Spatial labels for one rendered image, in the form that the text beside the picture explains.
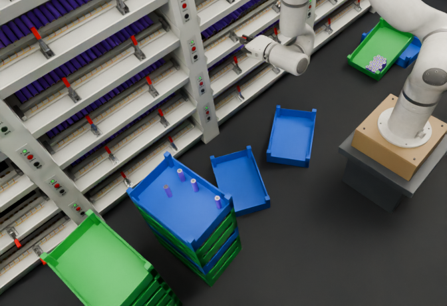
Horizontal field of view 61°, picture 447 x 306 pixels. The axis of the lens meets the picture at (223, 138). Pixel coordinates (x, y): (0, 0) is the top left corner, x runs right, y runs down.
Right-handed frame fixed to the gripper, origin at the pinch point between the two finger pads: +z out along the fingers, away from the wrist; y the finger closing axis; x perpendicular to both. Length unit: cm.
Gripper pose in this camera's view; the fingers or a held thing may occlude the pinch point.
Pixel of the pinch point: (244, 40)
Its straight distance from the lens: 165.8
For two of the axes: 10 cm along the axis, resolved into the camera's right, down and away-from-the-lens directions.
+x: -2.1, -6.7, -7.1
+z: -6.4, -4.6, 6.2
